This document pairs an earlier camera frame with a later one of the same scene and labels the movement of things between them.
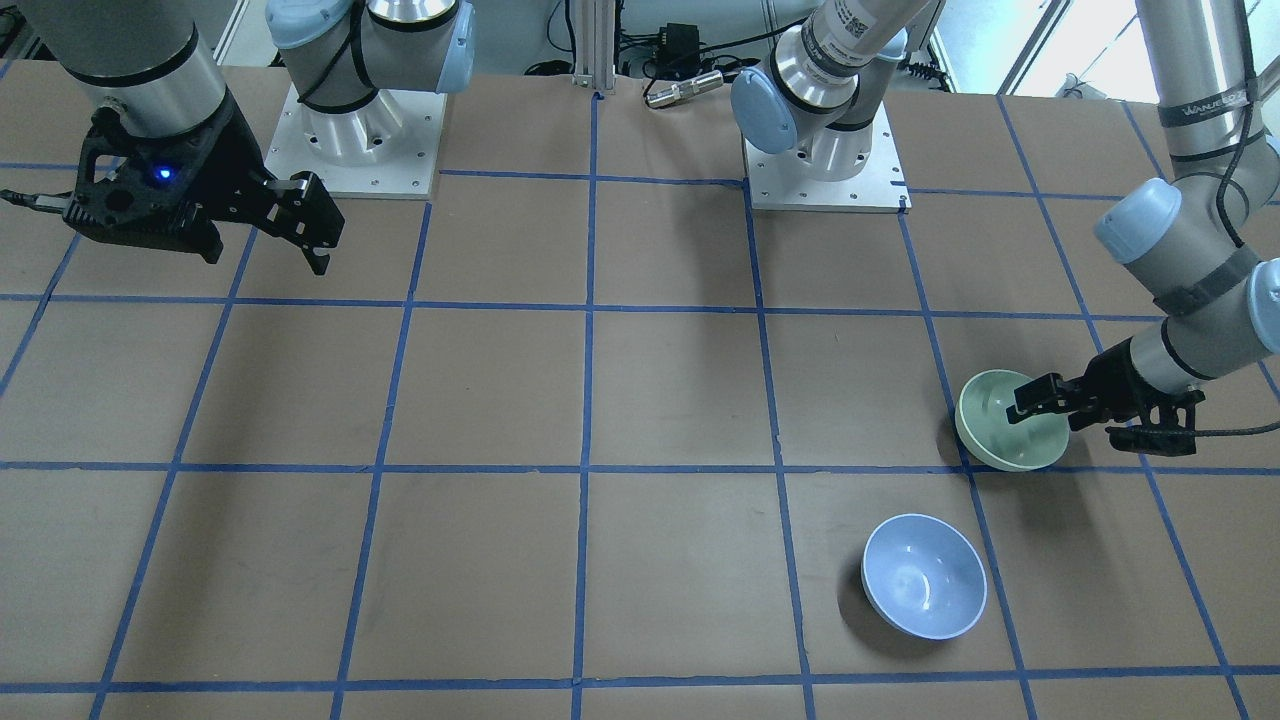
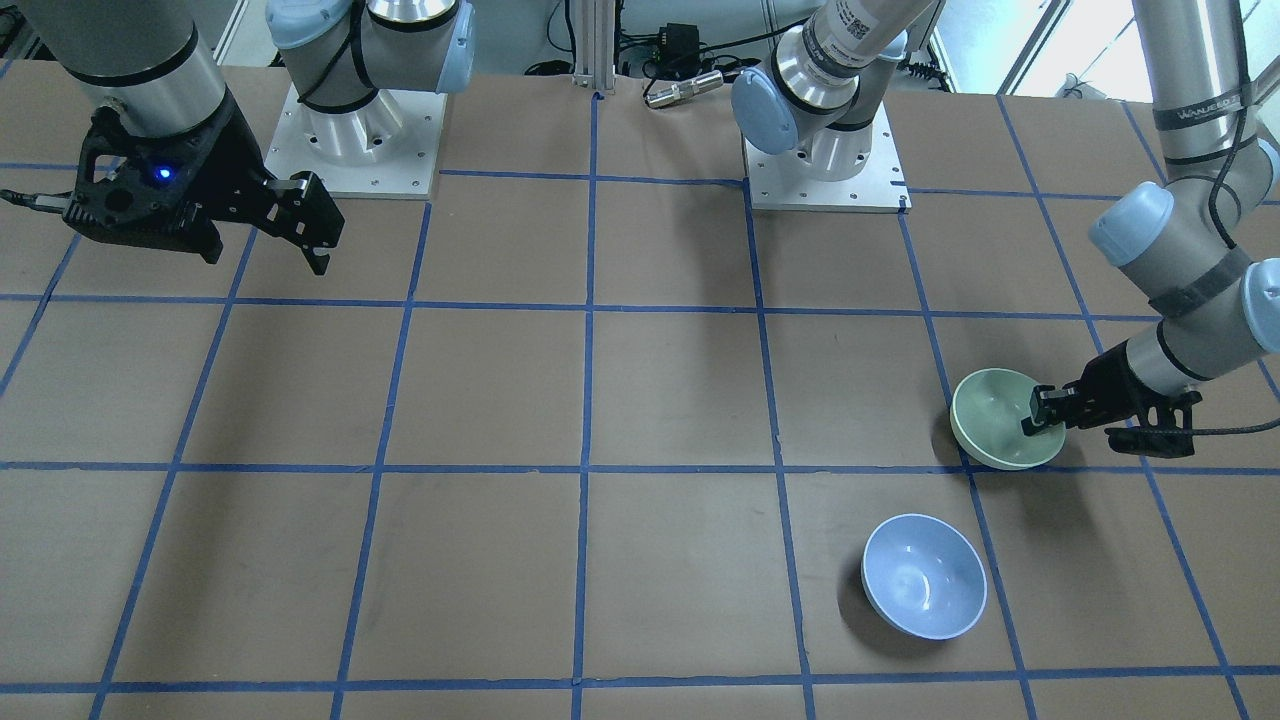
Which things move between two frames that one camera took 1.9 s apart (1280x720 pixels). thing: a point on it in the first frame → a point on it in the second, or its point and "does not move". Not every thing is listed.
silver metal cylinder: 685,88 does not move
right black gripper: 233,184 does not move
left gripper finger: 1050,394 → 1045,407
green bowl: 989,438 does not move
